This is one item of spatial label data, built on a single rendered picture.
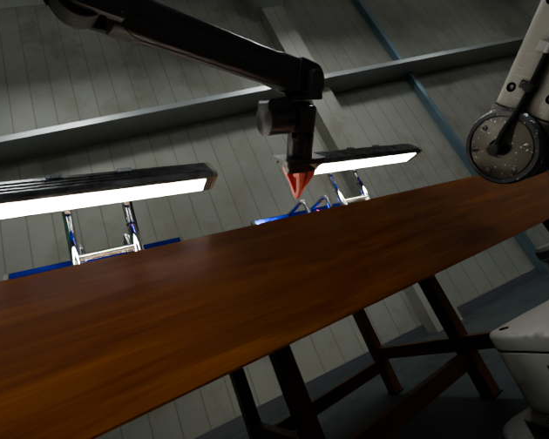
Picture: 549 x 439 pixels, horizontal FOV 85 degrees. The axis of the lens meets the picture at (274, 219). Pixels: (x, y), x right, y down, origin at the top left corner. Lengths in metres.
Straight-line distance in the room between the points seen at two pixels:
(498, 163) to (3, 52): 4.72
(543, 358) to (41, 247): 3.25
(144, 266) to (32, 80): 4.06
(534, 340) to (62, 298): 0.59
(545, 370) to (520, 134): 0.34
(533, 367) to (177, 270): 0.50
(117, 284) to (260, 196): 2.77
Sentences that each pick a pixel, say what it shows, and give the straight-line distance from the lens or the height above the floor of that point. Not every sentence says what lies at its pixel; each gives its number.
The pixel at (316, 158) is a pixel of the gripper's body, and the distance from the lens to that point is 0.68.
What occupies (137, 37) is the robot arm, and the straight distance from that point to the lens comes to 0.52.
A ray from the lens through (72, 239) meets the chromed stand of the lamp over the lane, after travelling 0.97.
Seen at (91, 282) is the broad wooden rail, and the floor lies 0.74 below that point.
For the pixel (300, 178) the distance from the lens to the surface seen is 0.66.
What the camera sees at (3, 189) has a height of 1.08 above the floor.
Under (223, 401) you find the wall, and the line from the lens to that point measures 2.81.
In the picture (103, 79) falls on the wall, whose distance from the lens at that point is 4.19.
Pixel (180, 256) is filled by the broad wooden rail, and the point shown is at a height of 0.74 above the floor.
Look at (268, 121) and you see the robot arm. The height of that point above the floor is 0.95.
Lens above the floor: 0.61
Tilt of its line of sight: 18 degrees up
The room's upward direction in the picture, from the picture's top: 23 degrees counter-clockwise
